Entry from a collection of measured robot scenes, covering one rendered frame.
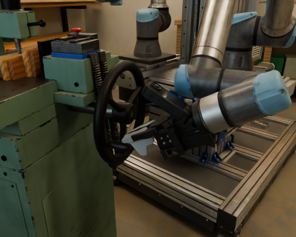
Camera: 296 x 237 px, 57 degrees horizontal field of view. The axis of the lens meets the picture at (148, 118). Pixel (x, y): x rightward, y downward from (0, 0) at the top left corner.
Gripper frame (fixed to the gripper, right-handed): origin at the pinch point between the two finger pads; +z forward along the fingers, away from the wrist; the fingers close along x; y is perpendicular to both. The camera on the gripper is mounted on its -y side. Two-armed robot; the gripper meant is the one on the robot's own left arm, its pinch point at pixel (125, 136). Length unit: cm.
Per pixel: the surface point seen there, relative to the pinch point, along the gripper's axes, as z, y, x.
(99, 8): 182, -119, 354
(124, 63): -3.0, -15.2, 11.1
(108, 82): -1.4, -13.0, 2.9
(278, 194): -4, 95, 103
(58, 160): 27.2, 0.1, 2.2
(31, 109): 18.0, -15.9, -4.0
